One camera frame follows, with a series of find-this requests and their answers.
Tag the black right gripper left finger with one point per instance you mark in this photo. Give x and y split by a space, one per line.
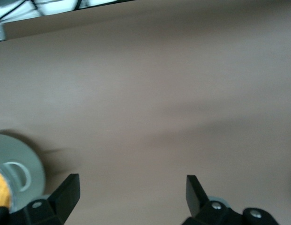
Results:
58 206

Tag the yellow corn cob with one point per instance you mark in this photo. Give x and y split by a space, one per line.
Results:
1 189

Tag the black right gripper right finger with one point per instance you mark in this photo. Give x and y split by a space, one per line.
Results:
199 208

